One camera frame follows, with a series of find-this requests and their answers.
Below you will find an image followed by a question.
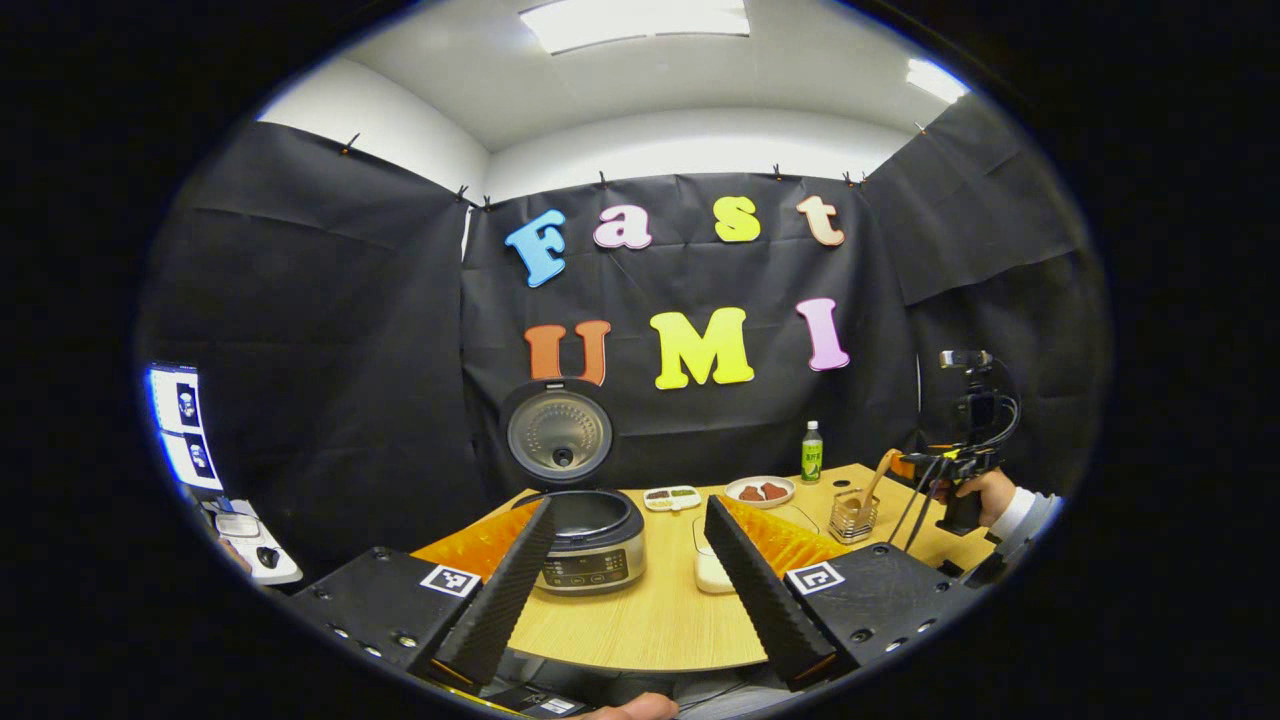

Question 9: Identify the black backdrop cloth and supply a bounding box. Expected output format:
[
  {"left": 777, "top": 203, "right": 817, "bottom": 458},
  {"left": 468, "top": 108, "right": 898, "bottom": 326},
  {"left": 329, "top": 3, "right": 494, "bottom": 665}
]
[{"left": 135, "top": 95, "right": 1111, "bottom": 581}]

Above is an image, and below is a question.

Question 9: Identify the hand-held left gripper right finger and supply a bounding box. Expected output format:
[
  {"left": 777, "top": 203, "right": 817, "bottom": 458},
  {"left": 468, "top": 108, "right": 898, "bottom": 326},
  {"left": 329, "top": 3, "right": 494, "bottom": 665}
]
[{"left": 703, "top": 494, "right": 986, "bottom": 693}]

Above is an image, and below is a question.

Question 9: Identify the white side desk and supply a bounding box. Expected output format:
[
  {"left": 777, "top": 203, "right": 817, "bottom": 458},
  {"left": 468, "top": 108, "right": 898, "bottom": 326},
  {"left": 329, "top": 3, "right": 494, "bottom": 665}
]
[{"left": 205, "top": 498, "right": 304, "bottom": 586}]

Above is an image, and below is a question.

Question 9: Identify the white rice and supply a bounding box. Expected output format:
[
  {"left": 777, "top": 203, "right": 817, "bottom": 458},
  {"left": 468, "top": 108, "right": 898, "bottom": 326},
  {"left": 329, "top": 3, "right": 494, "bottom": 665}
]
[{"left": 695, "top": 550, "right": 739, "bottom": 595}]

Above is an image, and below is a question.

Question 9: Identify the computer monitor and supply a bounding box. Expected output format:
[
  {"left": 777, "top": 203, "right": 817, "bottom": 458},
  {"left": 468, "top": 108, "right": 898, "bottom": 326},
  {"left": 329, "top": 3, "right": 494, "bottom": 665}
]
[{"left": 148, "top": 363, "right": 226, "bottom": 493}]

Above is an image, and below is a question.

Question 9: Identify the large ceiling light panel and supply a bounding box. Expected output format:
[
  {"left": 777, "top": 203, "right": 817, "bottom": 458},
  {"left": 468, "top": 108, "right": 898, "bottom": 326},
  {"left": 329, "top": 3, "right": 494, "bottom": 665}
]
[{"left": 520, "top": 0, "right": 751, "bottom": 55}]

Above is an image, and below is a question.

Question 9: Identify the metal wire chopstick holder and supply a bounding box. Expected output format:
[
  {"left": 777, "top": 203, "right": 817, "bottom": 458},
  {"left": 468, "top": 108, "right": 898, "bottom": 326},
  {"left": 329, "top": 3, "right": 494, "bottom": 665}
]
[{"left": 829, "top": 487, "right": 881, "bottom": 545}]

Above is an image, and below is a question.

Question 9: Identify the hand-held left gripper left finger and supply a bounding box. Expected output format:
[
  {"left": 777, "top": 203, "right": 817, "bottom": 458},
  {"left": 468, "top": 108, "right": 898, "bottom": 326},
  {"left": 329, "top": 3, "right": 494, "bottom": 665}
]
[{"left": 290, "top": 497, "right": 557, "bottom": 691}]

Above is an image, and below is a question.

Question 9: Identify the wooden spoon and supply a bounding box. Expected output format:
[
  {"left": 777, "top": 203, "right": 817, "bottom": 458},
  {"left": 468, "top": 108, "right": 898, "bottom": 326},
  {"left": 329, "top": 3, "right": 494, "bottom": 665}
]
[{"left": 850, "top": 449, "right": 903, "bottom": 526}]

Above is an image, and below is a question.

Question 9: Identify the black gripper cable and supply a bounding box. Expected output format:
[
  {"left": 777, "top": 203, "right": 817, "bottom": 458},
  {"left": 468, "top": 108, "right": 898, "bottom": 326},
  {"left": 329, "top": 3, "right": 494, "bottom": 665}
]
[{"left": 885, "top": 455, "right": 946, "bottom": 553}]

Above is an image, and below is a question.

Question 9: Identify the white round plate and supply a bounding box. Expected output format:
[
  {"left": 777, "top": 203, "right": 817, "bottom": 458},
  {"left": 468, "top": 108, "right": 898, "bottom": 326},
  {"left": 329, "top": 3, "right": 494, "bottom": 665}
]
[{"left": 725, "top": 475, "right": 798, "bottom": 510}]

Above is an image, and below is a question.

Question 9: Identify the dark grey rice cooker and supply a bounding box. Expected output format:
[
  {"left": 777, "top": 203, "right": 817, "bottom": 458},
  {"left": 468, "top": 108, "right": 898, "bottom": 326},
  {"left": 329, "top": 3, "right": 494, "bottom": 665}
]
[{"left": 500, "top": 378, "right": 647, "bottom": 597}]

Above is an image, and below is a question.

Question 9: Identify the clear plastic rice container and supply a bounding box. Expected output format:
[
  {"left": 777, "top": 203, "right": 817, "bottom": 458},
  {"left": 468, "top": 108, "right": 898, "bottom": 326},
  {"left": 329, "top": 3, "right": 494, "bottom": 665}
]
[{"left": 692, "top": 503, "right": 821, "bottom": 596}]

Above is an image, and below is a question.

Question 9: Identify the small ceiling light panel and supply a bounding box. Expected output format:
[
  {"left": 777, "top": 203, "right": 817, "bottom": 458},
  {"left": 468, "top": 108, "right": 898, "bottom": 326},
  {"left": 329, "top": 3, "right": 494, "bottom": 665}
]
[{"left": 905, "top": 58, "right": 969, "bottom": 104}]

